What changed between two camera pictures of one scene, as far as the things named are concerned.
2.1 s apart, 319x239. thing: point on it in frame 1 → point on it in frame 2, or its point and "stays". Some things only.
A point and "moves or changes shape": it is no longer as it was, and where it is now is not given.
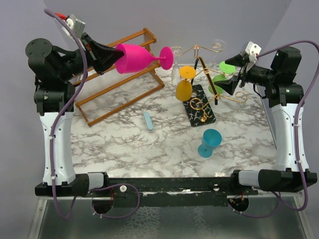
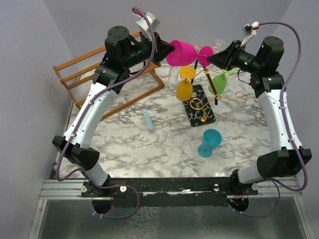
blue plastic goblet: x=211 y=139 stays
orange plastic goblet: x=184 y=87 stays
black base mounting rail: x=186 y=192 stays
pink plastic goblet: x=137 y=58 moves or changes shape
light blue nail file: x=148 y=121 stays
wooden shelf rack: x=99 y=95 stays
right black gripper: x=230 y=84 → x=226 y=59
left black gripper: x=100 y=57 → x=162 y=48
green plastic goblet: x=226 y=68 stays
